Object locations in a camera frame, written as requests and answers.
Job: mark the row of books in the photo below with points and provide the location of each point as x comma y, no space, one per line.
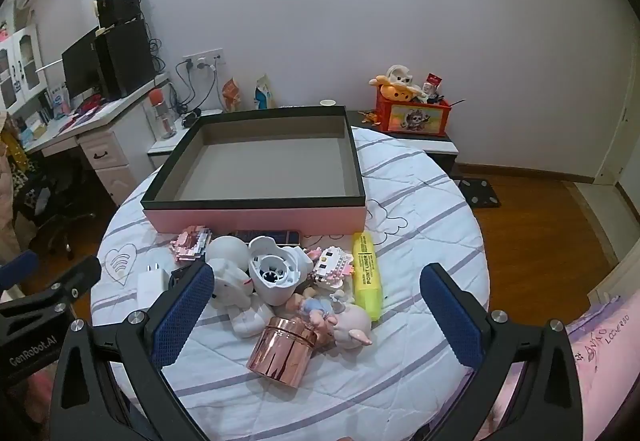
56,101

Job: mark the small blue dress doll figurine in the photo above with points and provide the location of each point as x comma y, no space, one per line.
312,306

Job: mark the orange plush toy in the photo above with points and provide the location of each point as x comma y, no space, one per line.
397,93

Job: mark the white wall socket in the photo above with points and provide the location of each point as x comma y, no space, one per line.
205,57

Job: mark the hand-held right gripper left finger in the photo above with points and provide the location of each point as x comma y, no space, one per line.
182,316

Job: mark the white glass door cabinet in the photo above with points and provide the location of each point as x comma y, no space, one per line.
25,51

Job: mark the dark blue tin case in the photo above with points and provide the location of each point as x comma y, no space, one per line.
280,237

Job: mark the patterned cloth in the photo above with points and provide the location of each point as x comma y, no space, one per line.
15,161

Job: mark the blue white snack bag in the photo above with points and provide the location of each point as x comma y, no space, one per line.
262,93

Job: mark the pink brick block toy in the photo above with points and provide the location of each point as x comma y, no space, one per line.
192,241

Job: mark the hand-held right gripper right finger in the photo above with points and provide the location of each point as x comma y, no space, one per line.
450,316

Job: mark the white door frame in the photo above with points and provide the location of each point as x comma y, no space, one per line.
617,151

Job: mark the white desk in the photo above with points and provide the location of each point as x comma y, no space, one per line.
120,136

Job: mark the white low table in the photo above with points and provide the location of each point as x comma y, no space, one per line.
170,147

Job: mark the pink printed blanket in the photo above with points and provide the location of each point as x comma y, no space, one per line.
600,371

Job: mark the black speaker stack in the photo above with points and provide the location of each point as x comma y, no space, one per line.
125,61

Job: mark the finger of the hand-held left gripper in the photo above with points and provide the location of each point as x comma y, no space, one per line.
17,267
75,278

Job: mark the yellow highlighter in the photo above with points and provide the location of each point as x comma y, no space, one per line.
367,271

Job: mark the white charger plug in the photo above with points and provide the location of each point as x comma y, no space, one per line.
152,288

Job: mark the pink box with black rim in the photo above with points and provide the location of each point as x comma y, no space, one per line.
260,217

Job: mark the paper cup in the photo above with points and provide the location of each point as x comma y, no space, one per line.
327,102

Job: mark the rose gold metal jar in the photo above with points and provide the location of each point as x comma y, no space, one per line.
280,352

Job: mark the orange snack bag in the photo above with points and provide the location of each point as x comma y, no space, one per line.
232,93

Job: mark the black office chair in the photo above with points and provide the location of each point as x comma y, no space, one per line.
50,221

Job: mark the small red package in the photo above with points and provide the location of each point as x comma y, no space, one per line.
432,82

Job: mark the white pink brick block figure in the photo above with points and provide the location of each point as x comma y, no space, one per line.
332,266

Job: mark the white dome lamp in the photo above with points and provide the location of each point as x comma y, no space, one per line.
227,251

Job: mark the black computer monitor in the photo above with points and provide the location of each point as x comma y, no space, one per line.
80,66

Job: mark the white plush toy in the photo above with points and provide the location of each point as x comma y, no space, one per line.
400,73

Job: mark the orange printed toy box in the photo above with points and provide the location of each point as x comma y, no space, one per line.
415,118

